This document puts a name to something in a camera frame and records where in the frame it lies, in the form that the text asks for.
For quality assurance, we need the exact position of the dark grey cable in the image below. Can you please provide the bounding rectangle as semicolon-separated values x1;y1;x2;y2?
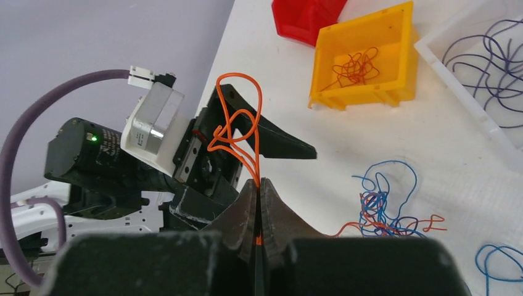
442;16;523;130

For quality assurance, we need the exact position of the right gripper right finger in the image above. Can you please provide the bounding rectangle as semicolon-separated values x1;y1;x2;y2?
260;178;326;270

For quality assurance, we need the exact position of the white plastic bin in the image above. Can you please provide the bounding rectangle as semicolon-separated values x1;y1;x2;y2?
414;1;522;172

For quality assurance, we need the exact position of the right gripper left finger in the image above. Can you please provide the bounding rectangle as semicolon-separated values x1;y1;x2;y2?
204;179;258;263

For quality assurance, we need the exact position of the bright orange cable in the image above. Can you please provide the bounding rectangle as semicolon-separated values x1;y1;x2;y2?
207;72;263;189

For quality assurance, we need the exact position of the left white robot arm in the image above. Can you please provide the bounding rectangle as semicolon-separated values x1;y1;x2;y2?
44;84;256;231

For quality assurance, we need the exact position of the red orange cable clump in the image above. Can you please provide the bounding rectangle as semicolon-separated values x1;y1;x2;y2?
321;47;381;91

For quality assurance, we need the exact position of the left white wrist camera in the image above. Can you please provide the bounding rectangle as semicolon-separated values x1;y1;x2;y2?
120;66;190;176

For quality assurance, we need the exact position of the blue orange cable bundle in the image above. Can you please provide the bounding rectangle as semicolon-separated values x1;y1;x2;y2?
326;160;523;296

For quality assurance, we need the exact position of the red plastic bin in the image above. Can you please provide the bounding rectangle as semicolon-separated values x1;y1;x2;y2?
271;0;347;47

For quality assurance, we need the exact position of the yellow plastic bin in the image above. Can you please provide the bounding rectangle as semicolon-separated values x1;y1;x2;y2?
308;1;419;110

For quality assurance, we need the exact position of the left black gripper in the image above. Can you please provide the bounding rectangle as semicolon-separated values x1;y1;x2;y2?
159;84;317;232

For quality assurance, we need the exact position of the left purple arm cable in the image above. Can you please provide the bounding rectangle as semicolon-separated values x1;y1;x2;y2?
0;68;131;289

